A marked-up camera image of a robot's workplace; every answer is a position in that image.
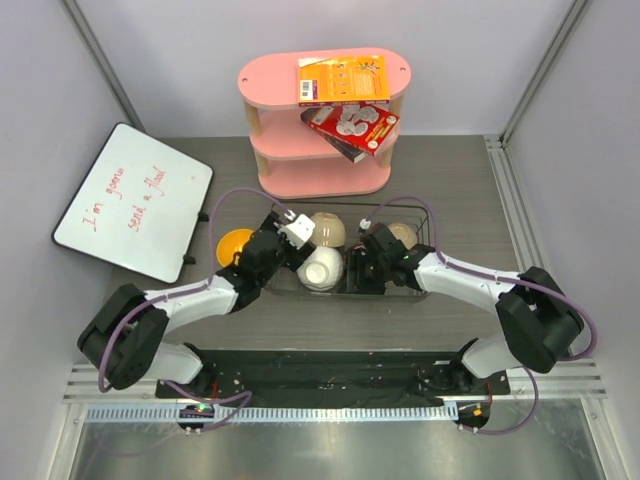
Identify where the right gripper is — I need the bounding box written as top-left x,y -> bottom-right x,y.
339,250 -> 390,299

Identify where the black wire dish rack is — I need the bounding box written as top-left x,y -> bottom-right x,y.
290,199 -> 431,302

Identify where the yellow bowl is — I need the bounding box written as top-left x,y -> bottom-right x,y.
215,228 -> 254,267

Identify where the beige speckled bowl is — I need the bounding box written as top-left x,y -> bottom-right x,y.
310,212 -> 346,248

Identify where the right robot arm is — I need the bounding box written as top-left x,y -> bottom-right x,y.
356,219 -> 585,395

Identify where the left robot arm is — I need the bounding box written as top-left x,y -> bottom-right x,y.
77,212 -> 315,399

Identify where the white ribbed bowl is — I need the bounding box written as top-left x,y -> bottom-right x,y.
296,246 -> 344,292

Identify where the tan bowl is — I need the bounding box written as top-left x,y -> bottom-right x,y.
387,223 -> 418,249

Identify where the pink three-tier shelf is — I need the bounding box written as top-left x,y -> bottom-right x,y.
237,47 -> 411,199

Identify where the red book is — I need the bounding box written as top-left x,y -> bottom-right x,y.
300,104 -> 400,163

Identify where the white dry-erase board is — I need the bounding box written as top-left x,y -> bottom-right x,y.
52,123 -> 214,284

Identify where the orange book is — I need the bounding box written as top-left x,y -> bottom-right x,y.
297,55 -> 391,106

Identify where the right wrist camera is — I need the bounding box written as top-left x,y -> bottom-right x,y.
358,218 -> 373,234

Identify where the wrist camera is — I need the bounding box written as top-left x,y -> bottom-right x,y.
278,214 -> 315,250
358,218 -> 373,234

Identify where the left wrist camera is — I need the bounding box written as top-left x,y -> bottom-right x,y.
278,214 -> 315,250

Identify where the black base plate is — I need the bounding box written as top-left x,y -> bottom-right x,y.
155,344 -> 511,407

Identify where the white slotted cable duct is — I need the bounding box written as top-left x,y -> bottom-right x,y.
84,402 -> 458,423

